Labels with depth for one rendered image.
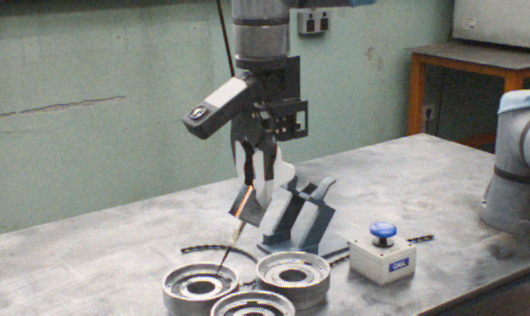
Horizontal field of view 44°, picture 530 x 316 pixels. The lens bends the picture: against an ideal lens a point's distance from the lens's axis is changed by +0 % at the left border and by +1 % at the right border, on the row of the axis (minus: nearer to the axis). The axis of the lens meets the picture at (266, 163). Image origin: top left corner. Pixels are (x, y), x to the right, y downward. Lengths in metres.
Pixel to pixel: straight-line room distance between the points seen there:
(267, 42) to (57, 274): 0.49
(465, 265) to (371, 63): 2.14
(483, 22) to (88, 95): 1.77
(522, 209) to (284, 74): 0.49
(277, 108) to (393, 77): 2.38
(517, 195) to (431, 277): 0.24
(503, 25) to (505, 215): 2.00
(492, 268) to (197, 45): 1.76
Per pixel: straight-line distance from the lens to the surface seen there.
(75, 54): 2.41
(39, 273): 1.08
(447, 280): 1.01
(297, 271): 0.96
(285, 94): 0.90
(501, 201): 1.19
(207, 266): 0.96
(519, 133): 1.13
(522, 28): 3.06
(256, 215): 0.93
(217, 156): 2.72
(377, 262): 0.97
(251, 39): 0.85
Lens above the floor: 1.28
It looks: 19 degrees down
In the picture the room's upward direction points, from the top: 1 degrees counter-clockwise
